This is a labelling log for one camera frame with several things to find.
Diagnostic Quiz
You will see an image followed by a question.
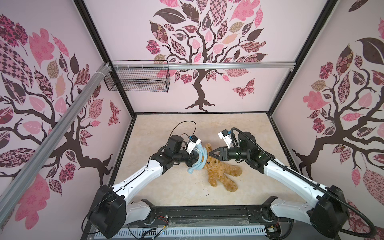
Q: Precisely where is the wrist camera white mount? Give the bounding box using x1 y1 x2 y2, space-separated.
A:
187 135 201 154
218 130 234 148

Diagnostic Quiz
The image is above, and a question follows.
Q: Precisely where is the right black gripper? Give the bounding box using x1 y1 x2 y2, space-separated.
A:
208 145 249 163

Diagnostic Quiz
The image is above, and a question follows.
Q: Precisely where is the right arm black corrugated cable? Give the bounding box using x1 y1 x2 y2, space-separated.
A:
230 127 378 239

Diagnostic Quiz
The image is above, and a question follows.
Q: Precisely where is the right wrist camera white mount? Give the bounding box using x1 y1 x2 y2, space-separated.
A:
218 130 234 148

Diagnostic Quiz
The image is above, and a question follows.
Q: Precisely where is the light blue bear hoodie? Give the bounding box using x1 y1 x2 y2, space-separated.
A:
187 143 208 174

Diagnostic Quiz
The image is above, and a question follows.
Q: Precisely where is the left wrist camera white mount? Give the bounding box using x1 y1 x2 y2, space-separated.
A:
187 135 201 154

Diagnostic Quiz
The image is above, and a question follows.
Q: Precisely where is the black wire basket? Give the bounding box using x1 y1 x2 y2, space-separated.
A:
104 60 171 93

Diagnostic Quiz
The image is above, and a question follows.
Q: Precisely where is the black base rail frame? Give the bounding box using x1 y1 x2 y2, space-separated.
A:
80 203 301 240

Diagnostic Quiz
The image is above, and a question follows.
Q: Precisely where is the aluminium rail left wall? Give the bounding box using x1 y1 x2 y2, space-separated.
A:
0 62 112 229

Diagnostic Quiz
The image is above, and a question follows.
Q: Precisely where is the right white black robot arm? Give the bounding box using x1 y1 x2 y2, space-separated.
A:
209 132 349 239

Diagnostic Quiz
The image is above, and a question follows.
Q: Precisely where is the aluminium rail wall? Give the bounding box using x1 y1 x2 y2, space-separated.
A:
0 62 112 229
112 61 296 70

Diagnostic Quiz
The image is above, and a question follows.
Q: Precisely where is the brown plush teddy bear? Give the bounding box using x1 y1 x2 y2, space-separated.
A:
204 155 243 193

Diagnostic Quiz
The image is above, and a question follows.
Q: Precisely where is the left wrist camera black cable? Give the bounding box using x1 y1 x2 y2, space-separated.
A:
168 120 198 142

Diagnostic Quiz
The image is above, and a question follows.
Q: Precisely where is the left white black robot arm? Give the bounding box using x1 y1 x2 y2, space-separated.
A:
85 144 208 239

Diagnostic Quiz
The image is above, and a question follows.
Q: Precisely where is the aluminium rail back wall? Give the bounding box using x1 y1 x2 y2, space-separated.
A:
112 61 296 70

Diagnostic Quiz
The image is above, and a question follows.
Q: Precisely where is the white slotted cable duct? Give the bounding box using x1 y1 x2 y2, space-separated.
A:
112 226 267 240

